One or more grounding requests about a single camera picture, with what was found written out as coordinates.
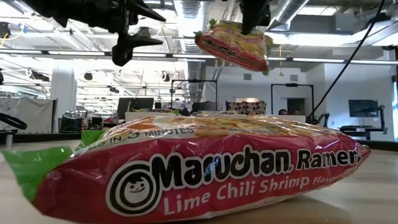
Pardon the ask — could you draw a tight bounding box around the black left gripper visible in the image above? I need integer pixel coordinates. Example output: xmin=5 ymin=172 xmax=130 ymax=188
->
xmin=70 ymin=0 xmax=167 ymax=67

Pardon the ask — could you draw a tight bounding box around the green lime shrimp ramen pack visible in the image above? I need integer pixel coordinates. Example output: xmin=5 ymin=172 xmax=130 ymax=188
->
xmin=133 ymin=107 xmax=181 ymax=114
xmin=194 ymin=19 xmax=274 ymax=75
xmin=1 ymin=114 xmax=371 ymax=224

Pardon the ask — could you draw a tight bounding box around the long ceiling light strip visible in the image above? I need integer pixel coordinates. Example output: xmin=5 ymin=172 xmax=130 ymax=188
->
xmin=267 ymin=56 xmax=398 ymax=66
xmin=0 ymin=49 xmax=175 ymax=58

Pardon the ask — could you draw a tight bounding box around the black office monitor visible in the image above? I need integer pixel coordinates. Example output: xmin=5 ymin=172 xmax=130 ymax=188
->
xmin=116 ymin=97 xmax=155 ymax=121

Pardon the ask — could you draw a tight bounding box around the patterned fabric panel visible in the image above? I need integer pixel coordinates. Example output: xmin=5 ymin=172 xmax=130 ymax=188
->
xmin=226 ymin=100 xmax=267 ymax=116

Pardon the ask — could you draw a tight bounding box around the black round bin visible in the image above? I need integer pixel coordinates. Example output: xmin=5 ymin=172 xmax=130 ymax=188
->
xmin=58 ymin=111 xmax=83 ymax=134

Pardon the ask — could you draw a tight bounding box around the black ceiling device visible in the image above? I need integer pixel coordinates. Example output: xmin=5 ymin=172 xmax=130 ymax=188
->
xmin=0 ymin=21 xmax=12 ymax=40

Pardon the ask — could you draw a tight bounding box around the grey cloth cover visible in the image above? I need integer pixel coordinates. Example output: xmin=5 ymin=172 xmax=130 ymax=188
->
xmin=0 ymin=96 xmax=58 ymax=133

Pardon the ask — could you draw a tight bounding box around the black desk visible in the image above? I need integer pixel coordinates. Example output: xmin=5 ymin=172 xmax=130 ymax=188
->
xmin=338 ymin=124 xmax=388 ymax=141

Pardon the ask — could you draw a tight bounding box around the silver ventilation duct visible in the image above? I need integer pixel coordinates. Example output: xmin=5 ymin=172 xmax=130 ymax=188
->
xmin=174 ymin=0 xmax=208 ymax=103
xmin=267 ymin=0 xmax=312 ymax=32

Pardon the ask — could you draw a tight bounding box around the black rig frame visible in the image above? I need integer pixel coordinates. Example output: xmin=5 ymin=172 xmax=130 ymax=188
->
xmin=170 ymin=79 xmax=218 ymax=111
xmin=270 ymin=83 xmax=315 ymax=116

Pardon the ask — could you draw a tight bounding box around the black hanging cable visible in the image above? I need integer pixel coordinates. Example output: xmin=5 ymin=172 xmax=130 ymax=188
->
xmin=306 ymin=0 xmax=387 ymax=124

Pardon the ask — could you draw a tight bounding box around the black wall monitor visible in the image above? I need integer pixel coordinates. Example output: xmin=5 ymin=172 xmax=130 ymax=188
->
xmin=348 ymin=99 xmax=379 ymax=118

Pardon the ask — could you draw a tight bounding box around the black curved cable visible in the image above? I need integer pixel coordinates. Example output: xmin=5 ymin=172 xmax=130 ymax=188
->
xmin=0 ymin=112 xmax=28 ymax=131

